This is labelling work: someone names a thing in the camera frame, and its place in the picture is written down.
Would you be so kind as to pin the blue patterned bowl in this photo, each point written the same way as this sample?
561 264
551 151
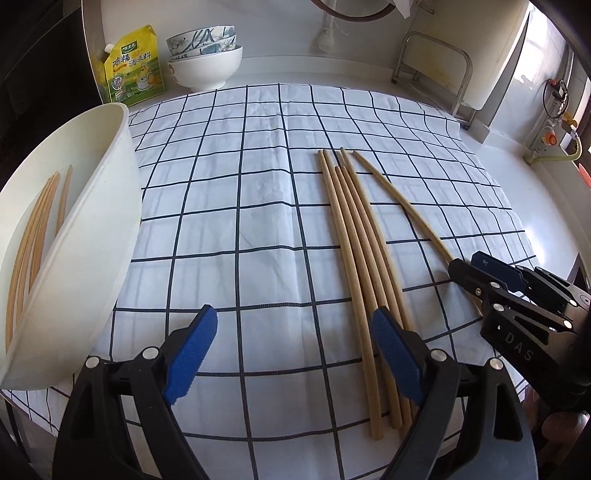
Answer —
189 40
210 49

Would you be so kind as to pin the large cream oval basin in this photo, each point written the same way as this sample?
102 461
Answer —
83 266

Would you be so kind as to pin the cream cutting board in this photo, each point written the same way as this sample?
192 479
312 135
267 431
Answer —
488 30

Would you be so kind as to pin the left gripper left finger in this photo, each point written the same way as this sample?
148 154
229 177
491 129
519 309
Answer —
94 441

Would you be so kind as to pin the white wall pipe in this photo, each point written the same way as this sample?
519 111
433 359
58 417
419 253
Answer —
326 38

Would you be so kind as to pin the metal rack frame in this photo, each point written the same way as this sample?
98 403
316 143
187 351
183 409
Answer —
445 96

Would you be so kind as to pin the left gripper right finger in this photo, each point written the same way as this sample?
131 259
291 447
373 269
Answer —
470 423

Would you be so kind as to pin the gas valve with red knob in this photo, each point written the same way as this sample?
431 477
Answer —
557 139

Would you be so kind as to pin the wooden chopstick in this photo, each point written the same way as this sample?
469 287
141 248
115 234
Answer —
365 277
40 233
423 225
20 268
399 409
388 291
63 199
30 258
344 226

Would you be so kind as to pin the white hanging towel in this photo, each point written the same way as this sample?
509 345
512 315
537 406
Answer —
404 7

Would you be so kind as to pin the round brown hoop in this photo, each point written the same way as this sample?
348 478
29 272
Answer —
356 11

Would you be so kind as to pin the white ceramic bowl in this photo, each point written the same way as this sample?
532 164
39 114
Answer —
206 72

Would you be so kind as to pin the white checkered cloth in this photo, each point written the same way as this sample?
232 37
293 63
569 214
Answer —
235 215

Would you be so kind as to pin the yellow detergent refill pouch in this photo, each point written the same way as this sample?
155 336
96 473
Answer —
132 68

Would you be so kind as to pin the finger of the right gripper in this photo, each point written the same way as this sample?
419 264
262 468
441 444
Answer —
539 285
486 288

